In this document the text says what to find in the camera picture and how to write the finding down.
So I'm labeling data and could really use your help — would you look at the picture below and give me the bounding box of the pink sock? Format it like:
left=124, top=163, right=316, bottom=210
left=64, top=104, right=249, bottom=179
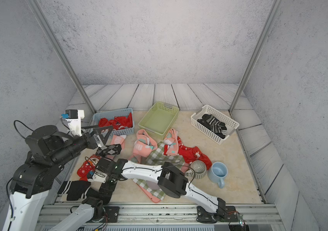
left=164, top=128, right=179, bottom=156
left=107, top=135, right=126, bottom=159
left=128, top=129, right=158, bottom=163

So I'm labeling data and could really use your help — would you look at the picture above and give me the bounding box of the red fluffy sock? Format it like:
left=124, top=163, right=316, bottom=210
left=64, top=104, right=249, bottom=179
left=98, top=113, right=133, bottom=131

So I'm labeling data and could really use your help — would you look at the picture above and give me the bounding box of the black white striped sock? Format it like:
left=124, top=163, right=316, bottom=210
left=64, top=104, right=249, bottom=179
left=202, top=114, right=227, bottom=139

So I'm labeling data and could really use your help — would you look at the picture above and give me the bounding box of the dark argyle sock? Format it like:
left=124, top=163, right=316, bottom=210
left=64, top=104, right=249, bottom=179
left=95, top=144, right=122, bottom=157

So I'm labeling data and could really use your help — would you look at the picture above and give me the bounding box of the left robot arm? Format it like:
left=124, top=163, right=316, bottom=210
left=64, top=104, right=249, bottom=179
left=0, top=125, right=113, bottom=231

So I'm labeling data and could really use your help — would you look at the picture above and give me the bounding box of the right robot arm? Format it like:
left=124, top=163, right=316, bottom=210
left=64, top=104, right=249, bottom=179
left=96, top=158, right=232, bottom=224

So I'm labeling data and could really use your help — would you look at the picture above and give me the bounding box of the blue plastic basket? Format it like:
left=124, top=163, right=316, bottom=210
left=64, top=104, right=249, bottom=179
left=91, top=108, right=135, bottom=138

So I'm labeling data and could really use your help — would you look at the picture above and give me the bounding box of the green plastic basket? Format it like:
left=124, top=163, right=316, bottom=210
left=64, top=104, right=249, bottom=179
left=139, top=101, right=180, bottom=140

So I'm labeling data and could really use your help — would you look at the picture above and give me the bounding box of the white plastic basket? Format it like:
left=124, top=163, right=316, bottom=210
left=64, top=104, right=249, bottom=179
left=191, top=105, right=240, bottom=144

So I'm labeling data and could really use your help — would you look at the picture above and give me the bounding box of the red snowman sock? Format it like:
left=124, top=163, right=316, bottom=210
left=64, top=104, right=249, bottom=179
left=77, top=155, right=101, bottom=182

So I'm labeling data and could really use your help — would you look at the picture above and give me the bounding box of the black sock at edge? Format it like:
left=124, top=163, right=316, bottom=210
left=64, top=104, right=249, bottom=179
left=58, top=181, right=91, bottom=201

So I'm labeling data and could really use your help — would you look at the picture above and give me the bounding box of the green checkered cloth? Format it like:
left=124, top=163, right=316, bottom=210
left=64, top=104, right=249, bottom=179
left=140, top=142, right=189, bottom=187

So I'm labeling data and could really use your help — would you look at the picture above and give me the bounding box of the pink tray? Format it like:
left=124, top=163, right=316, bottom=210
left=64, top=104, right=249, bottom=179
left=136, top=164, right=189, bottom=204

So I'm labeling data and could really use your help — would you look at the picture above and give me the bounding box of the red sock centre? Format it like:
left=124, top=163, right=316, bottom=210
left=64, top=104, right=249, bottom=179
left=177, top=137, right=212, bottom=170

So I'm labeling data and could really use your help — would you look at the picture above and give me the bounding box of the striped ceramic mug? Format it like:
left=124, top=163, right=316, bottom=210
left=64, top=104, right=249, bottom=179
left=185, top=160, right=207, bottom=180

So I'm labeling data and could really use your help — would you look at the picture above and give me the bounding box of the light blue mug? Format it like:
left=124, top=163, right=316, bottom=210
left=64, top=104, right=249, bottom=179
left=207, top=162, right=228, bottom=189

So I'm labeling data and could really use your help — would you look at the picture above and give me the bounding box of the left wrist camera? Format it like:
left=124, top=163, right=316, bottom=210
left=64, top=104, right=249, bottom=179
left=62, top=109, right=85, bottom=136

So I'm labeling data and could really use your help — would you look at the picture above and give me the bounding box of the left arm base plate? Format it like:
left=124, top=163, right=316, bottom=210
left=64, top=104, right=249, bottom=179
left=92, top=206, right=120, bottom=223

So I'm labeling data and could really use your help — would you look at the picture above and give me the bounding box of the left metal frame post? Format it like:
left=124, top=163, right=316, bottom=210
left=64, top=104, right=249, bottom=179
left=26, top=0, right=97, bottom=113

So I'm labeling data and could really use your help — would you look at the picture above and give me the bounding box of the metal frame post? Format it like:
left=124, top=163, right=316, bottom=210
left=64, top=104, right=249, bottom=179
left=229, top=0, right=282, bottom=114
left=26, top=0, right=97, bottom=113

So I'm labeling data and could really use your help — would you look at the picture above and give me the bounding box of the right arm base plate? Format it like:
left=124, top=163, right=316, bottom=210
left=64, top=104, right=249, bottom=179
left=196, top=206, right=240, bottom=224

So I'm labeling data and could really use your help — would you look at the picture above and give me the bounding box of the front aluminium rail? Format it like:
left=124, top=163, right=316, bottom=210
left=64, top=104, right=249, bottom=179
left=35, top=203, right=286, bottom=231

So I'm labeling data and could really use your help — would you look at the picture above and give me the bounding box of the right metal frame post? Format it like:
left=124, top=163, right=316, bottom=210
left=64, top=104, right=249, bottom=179
left=229, top=0, right=282, bottom=114

